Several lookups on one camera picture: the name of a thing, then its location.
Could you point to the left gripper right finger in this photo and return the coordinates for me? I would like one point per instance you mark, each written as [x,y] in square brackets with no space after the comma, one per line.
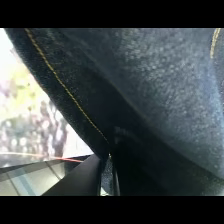
[133,181]

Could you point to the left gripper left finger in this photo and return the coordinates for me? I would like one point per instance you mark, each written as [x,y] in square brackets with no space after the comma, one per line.
[81,180]

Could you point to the dark blue jeans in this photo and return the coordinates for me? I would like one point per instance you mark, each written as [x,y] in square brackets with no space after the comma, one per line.
[140,86]

